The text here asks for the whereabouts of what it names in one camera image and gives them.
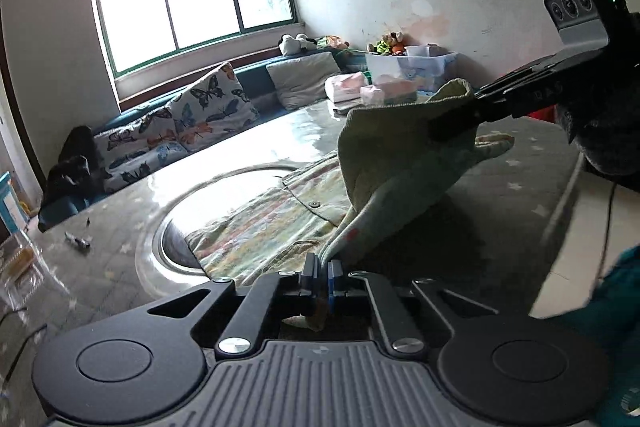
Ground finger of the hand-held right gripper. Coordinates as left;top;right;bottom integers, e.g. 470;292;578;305
427;66;521;142

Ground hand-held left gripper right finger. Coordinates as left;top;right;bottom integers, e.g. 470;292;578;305
326;260;527;354

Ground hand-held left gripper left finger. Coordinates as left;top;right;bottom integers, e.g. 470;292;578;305
144;252;322;356

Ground pale green patterned shirt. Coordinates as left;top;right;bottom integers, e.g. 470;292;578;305
185;78;516;333

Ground person's right hand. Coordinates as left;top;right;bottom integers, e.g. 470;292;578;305
554;101;640;194

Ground clear plastic storage box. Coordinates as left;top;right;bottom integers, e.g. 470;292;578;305
364;44;459;94

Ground pink tissue pack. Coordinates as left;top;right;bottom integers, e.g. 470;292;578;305
324;71;372;104
359;80;419;108

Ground orange and green plush toys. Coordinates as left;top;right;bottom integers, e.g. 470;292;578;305
367;31;407;57

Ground round metal table inset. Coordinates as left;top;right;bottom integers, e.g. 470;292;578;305
134;163;302;297

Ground grey cushion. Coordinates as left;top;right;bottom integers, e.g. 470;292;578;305
265;51;344;110

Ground panda plush toy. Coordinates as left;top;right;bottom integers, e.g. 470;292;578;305
278;33;321;57

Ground butterfly print cushion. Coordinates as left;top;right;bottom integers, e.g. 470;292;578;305
166;62;261;154
94;111;190;196

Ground teal bench sofa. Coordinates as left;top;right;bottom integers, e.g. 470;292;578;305
37;49;372;233

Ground small grey wrapper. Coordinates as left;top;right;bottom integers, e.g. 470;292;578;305
64;232;94;253

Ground black bag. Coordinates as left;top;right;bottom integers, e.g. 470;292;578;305
46;125;109;204

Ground person's teal sweater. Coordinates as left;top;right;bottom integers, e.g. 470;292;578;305
584;244;640;427

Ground clear plastic chair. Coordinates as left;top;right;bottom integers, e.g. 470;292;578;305
0;231;72;314

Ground blue and white box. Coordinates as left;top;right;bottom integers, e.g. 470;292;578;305
0;171;32;239

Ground window with green frame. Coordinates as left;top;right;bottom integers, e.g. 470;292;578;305
89;0;297;81

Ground black cable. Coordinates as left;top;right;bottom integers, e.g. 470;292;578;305
0;307;47;390

